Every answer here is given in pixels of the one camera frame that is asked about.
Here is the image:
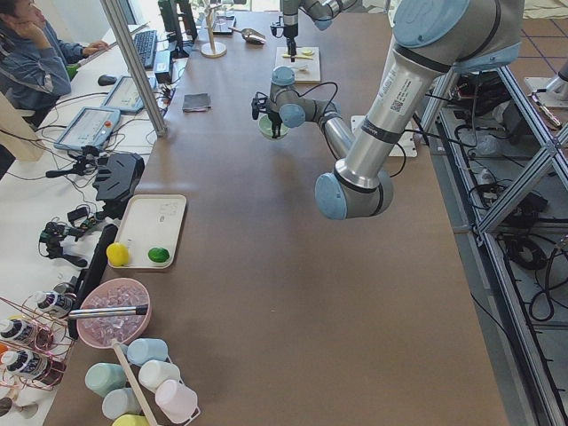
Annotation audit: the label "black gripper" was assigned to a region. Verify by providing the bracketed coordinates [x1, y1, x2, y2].
[251, 91, 281, 138]
[270, 21, 298, 62]

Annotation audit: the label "light green ceramic bowl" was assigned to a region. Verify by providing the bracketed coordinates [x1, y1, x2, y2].
[258, 114, 289, 140]

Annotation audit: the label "white ceramic spoon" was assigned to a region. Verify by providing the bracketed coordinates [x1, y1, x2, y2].
[290, 65, 309, 72]

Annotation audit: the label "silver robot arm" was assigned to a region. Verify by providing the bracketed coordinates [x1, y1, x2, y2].
[270, 0, 364, 63]
[251, 0, 525, 220]

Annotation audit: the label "pink bowl of ice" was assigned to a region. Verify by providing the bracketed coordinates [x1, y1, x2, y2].
[76, 278, 152, 349]

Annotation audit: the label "yellow plastic knife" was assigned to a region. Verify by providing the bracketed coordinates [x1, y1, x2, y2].
[280, 53, 315, 60]

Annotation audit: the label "wooden cutting board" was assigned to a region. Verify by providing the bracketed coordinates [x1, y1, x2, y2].
[274, 46, 321, 84]

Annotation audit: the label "metal scoop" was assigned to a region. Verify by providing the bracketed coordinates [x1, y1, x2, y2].
[231, 27, 266, 45]

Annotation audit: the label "wooden mug tree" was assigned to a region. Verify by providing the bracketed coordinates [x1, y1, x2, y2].
[201, 1, 227, 59]

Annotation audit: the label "grey folded cloth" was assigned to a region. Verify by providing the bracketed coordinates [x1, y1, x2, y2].
[182, 92, 211, 113]

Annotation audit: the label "black keyboard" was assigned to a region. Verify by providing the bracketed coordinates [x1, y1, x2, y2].
[133, 29, 157, 69]

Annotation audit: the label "upper teach pendant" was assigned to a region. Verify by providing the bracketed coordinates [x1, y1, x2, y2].
[101, 75, 144, 114]

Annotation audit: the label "teach pendant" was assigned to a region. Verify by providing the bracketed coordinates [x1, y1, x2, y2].
[54, 107, 122, 152]
[101, 75, 144, 114]

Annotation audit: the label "cream plastic tray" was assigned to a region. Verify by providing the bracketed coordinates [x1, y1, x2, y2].
[107, 194, 186, 270]

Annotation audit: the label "black stand device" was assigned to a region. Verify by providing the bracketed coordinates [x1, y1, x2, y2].
[92, 153, 145, 221]

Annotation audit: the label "green lime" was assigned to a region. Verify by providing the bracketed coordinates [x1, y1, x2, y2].
[147, 247, 170, 264]

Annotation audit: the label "black computer mouse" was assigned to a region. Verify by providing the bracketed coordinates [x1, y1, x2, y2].
[97, 75, 117, 87]

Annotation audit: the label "lower teach pendant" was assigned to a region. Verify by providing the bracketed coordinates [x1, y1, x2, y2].
[54, 107, 122, 152]

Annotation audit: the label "yellow lemon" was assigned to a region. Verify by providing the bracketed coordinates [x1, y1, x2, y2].
[106, 242, 130, 267]

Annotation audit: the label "metal tongs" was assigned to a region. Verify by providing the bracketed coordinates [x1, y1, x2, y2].
[67, 304, 150, 320]

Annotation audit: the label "seated person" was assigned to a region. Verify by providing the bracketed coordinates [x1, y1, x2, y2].
[1, 1, 108, 127]

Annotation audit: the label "light blue plastic cup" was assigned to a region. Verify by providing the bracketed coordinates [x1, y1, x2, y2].
[127, 338, 169, 367]

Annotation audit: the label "white plastic cup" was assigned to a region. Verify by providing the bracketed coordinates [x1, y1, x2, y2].
[138, 360, 181, 393]

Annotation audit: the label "pink plastic cup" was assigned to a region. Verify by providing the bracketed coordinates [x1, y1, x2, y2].
[154, 379, 198, 424]

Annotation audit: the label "mint green plastic cup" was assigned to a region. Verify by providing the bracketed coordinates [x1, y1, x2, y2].
[84, 363, 127, 398]

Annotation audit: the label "pale blue plastic cup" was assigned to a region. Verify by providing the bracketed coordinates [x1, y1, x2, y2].
[102, 388, 142, 420]

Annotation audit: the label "yellow plastic cup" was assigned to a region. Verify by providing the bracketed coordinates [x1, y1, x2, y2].
[112, 414, 149, 426]

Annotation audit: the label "aluminium frame post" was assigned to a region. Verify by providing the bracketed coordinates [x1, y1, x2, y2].
[99, 0, 167, 138]

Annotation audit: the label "white wire cup rack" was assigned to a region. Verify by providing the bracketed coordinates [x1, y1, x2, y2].
[110, 338, 201, 425]

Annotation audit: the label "copper wire bottle rack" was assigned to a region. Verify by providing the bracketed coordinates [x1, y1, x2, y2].
[1, 291, 75, 396]

